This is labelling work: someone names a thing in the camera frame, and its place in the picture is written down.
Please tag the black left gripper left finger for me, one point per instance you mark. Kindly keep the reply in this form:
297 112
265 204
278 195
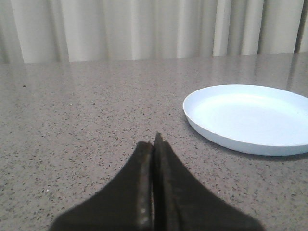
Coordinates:
124 204

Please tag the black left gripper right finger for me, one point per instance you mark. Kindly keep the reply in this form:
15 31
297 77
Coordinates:
182 203

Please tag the light blue round plate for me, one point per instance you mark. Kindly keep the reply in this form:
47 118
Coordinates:
250 119

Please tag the white pleated curtain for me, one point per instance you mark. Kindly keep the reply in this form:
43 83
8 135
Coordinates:
36 31

